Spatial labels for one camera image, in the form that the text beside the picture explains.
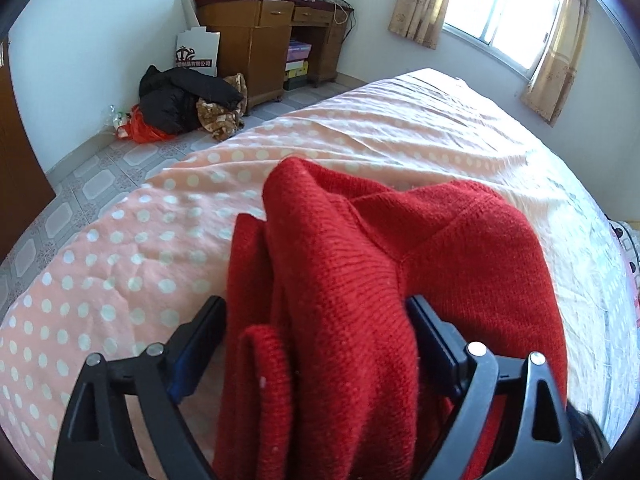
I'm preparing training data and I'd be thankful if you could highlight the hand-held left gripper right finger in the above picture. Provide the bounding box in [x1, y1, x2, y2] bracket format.
[405, 295, 578, 480]

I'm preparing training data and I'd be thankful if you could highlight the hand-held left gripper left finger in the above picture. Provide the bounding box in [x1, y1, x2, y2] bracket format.
[52, 296, 227, 480]

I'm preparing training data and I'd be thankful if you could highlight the red knitted sweater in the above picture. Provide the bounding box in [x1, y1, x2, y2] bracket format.
[212, 156, 569, 480]

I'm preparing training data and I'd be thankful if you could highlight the bed with pink dotted sheet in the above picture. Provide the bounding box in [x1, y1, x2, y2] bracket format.
[0, 67, 640, 480]

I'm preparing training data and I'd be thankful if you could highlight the grey patterned pillow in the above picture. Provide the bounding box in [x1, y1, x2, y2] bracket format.
[607, 215, 640, 275]

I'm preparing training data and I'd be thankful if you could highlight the red plastic bag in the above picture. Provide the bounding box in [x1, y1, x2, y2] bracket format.
[116, 105, 171, 143]

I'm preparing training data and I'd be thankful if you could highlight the brown patterned cloth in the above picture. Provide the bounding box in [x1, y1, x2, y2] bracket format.
[196, 73, 248, 141]

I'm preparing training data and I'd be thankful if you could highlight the clear plastic bottle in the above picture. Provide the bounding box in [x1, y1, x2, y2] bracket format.
[103, 105, 127, 134]

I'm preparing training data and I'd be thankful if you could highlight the black jacket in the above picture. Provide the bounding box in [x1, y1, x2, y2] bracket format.
[138, 65, 244, 135]

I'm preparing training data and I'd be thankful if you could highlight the brown wooden door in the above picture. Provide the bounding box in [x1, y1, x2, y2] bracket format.
[0, 37, 56, 261]

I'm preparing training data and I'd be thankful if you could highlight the white paper bag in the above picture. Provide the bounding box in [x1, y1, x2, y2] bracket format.
[175, 26, 221, 77]

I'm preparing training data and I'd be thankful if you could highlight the long beige curtain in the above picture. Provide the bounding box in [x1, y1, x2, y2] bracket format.
[520, 0, 591, 127]

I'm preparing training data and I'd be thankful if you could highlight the brown wooden desk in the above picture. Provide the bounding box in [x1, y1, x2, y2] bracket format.
[192, 0, 357, 110]

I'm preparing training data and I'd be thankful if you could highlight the short beige curtain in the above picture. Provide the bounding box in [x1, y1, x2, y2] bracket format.
[389, 0, 458, 51]

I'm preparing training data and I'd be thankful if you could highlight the window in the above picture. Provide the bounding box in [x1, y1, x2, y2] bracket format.
[442, 0, 571, 81]

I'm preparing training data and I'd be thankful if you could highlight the white cable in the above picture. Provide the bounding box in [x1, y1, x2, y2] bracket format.
[330, 2, 357, 28]

